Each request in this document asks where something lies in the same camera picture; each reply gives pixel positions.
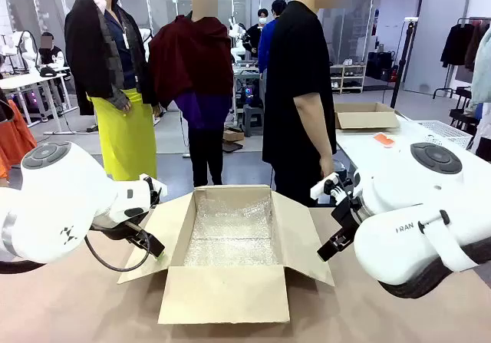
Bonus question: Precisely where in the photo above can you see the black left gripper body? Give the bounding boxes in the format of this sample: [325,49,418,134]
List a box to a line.
[90,219,153,245]

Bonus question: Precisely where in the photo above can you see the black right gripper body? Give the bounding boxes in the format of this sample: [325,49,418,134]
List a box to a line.
[331,192,364,238]

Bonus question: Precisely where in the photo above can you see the person right forearm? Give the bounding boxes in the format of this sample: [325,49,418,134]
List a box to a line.
[292,95,335,166]

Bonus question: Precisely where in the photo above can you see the person right hand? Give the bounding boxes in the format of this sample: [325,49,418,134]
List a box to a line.
[318,157,337,180]

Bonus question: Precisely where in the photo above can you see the white side table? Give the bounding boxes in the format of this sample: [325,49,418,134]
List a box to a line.
[334,108,479,190]

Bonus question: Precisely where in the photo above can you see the clear bubble wrap sheet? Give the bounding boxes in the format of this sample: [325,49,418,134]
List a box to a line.
[183,194,281,269]

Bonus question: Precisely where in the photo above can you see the orange flat item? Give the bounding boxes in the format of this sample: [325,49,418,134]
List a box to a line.
[373,132,397,148]

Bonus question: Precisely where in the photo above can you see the large open cardboard box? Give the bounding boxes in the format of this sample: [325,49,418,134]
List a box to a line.
[117,183,336,325]

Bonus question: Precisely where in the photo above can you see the mannequin black jacket yellow skirt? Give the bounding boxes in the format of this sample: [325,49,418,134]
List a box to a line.
[64,0,160,183]

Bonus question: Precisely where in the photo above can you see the small open cardboard box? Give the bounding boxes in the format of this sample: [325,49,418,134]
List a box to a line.
[334,101,400,130]

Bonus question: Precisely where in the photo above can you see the grey plastic stool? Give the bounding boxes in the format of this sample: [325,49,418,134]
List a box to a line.
[241,104,266,138]

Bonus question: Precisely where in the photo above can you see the white shoe shelf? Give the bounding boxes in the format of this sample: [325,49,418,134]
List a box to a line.
[328,62,368,95]

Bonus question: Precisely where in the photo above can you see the orange cloth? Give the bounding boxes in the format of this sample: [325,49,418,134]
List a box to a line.
[0,97,38,180]

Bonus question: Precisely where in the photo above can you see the person in black t-shirt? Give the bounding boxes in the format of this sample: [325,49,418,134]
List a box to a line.
[262,0,354,208]

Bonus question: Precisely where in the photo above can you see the small cardboard box on floor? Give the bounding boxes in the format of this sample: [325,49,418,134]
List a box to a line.
[222,128,246,143]

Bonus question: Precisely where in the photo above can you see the black bags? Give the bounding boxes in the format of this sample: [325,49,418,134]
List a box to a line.
[365,50,397,82]

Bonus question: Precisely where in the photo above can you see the black chair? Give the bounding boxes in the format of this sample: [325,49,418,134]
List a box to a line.
[433,86,473,130]

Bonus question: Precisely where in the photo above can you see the black tripod stand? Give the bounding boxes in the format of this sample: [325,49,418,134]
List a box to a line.
[389,18,418,110]

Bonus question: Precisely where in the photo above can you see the white desk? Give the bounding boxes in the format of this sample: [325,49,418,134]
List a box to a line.
[0,65,78,136]

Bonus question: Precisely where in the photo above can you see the mannequin maroon cape purple top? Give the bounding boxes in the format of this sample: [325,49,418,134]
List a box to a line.
[147,0,236,188]

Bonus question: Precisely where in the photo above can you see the person in blue jacket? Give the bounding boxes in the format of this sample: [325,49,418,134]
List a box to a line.
[257,0,288,91]

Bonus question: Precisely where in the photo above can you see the seated person in dark jacket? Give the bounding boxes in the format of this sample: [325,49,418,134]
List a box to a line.
[35,31,67,72]

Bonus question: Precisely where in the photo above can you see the light blue garment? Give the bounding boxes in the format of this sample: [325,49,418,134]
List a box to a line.
[470,25,491,107]

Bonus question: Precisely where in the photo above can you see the person with face mask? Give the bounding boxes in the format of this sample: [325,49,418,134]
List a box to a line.
[244,8,270,59]

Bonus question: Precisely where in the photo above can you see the clothes rack with dark garments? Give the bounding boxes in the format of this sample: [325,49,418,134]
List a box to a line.
[439,15,491,72]

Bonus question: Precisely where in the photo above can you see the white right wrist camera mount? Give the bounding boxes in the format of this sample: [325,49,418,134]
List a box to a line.
[309,173,341,201]

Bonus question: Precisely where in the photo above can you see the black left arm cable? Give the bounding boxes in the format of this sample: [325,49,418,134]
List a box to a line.
[84,233,151,273]

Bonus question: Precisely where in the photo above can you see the white wire basket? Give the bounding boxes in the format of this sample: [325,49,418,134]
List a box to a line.
[417,120,474,151]

